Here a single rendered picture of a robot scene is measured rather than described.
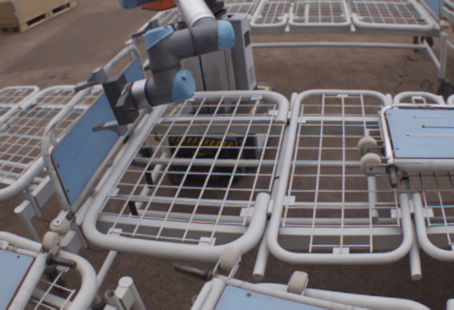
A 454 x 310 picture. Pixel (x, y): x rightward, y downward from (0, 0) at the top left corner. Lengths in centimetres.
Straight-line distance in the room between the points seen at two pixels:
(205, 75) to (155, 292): 99
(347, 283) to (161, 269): 73
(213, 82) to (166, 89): 98
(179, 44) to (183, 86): 10
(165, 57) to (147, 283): 97
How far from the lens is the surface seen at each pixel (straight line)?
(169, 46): 108
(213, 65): 201
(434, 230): 123
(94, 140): 146
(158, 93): 109
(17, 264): 120
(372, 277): 168
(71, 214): 135
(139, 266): 183
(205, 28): 111
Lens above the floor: 128
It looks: 32 degrees down
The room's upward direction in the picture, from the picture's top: 8 degrees counter-clockwise
